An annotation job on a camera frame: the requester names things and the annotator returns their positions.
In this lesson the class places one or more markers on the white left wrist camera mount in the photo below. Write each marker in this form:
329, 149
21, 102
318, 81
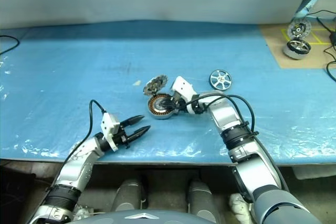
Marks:
107, 123

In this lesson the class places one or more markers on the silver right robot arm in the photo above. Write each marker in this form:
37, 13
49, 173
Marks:
225, 113

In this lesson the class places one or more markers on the black power adapter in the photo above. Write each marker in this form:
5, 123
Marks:
333, 38

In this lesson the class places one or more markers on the round silver bell cap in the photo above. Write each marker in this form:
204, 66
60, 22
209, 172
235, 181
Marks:
221, 79

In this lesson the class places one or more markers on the grey robot torso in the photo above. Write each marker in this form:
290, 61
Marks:
118, 218

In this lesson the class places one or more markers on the assembled silver spare motor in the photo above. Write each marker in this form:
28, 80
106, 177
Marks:
291, 53

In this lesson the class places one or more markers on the white crumpled rag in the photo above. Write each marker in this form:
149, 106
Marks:
237, 204
84, 212

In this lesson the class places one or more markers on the brown cardboard sheet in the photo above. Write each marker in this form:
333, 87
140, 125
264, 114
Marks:
273, 48

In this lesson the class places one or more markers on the silver motor housing copper windings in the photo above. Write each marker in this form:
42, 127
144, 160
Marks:
153, 108

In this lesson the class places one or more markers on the dark grey rounded leg cover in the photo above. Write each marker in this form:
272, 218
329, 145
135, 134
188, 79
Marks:
202, 197
130, 195

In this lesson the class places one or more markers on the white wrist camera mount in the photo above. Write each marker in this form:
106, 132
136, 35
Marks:
183, 85
107, 123

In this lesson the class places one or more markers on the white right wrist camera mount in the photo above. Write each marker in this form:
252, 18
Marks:
183, 85

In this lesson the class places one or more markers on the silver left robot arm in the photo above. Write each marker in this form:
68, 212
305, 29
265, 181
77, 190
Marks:
76, 166

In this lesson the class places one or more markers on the spare geared silver cover plate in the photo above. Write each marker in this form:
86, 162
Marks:
299, 27

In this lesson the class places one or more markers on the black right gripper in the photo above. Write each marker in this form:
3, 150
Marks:
181, 106

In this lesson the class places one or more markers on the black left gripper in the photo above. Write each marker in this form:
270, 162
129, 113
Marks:
122, 136

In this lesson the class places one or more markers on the silver geared motor cover plate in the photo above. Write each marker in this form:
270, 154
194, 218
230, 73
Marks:
155, 85

